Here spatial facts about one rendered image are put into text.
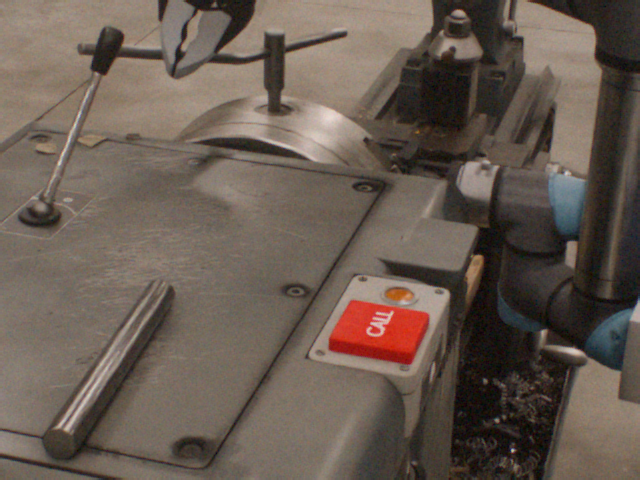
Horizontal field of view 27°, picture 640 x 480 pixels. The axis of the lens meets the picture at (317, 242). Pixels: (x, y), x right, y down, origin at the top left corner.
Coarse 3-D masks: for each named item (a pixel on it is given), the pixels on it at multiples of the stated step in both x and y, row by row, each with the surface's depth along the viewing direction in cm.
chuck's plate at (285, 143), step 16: (208, 128) 139; (224, 128) 138; (240, 128) 137; (256, 128) 137; (272, 128) 137; (208, 144) 137; (224, 144) 137; (240, 144) 136; (256, 144) 135; (272, 144) 135; (288, 144) 135; (304, 144) 136; (320, 160) 134; (336, 160) 136
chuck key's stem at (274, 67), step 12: (264, 36) 138; (276, 36) 137; (276, 48) 138; (264, 60) 139; (276, 60) 138; (264, 72) 140; (276, 72) 139; (264, 84) 140; (276, 84) 140; (276, 96) 141; (276, 108) 141
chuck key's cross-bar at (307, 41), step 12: (312, 36) 142; (324, 36) 143; (336, 36) 144; (84, 48) 122; (132, 48) 126; (144, 48) 127; (156, 48) 128; (264, 48) 138; (288, 48) 139; (300, 48) 141; (216, 60) 133; (228, 60) 134; (240, 60) 135; (252, 60) 137
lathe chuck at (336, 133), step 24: (264, 96) 146; (216, 120) 141; (240, 120) 139; (264, 120) 139; (288, 120) 139; (312, 120) 141; (336, 120) 143; (336, 144) 139; (360, 144) 142; (384, 168) 142
